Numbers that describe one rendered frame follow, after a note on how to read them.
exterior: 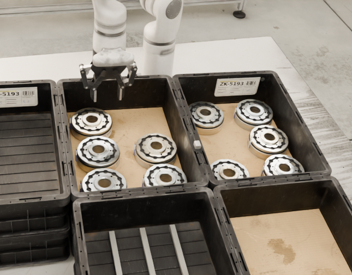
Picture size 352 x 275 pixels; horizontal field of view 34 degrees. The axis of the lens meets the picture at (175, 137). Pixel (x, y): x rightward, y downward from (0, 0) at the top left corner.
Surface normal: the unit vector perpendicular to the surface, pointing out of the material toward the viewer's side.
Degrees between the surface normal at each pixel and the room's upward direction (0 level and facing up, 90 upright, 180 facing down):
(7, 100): 90
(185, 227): 0
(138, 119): 0
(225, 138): 0
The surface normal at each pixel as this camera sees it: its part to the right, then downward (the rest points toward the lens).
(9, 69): 0.12, -0.72
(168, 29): 0.61, 0.58
